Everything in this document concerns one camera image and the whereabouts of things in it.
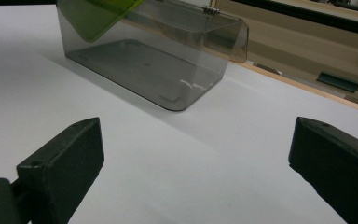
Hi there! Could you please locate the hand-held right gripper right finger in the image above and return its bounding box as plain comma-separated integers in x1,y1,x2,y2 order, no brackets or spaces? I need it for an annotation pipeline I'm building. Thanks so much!
288,116,358,224

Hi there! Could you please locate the transparent grey storage box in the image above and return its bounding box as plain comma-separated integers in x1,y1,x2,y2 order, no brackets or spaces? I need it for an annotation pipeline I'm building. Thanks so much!
55,0,250,112

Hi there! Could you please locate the green phone case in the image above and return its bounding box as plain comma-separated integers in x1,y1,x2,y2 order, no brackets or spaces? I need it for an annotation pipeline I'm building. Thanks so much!
57,0,145,43

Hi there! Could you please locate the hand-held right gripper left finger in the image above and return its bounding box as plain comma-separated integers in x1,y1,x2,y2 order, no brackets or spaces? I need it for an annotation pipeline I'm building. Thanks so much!
16,117,105,224

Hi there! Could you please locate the black horizontal frame bar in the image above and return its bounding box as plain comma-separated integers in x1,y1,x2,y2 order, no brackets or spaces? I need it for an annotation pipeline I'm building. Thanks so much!
231,0,358,37

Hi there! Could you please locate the dark green flat object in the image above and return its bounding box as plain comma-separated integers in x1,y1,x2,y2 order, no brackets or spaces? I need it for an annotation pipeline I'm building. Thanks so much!
316,71,358,93

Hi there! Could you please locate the light wooden desk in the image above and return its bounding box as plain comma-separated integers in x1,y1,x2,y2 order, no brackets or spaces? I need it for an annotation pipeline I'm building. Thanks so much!
213,0,358,110

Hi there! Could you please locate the white table cover sheet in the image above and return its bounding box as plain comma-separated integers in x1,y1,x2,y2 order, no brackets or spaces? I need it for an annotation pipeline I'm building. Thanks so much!
0,4,358,224

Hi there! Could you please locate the wooden table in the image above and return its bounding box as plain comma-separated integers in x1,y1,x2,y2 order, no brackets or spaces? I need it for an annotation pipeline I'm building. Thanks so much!
239,62,358,117

